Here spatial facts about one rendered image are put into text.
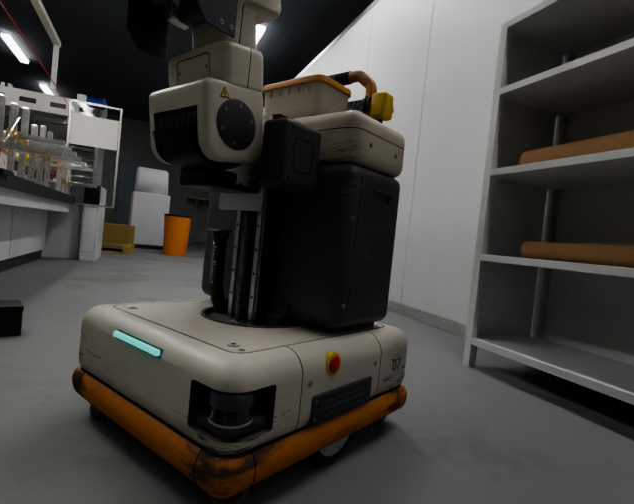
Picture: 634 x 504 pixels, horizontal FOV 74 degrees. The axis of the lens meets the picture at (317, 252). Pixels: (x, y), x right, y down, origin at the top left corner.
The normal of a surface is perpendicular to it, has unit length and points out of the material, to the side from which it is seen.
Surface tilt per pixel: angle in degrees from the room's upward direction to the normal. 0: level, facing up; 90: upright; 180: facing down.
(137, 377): 90
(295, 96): 92
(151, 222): 90
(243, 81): 90
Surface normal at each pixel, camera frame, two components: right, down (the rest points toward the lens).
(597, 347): -0.92, -0.08
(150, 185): 0.46, -0.11
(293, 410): 0.77, 0.10
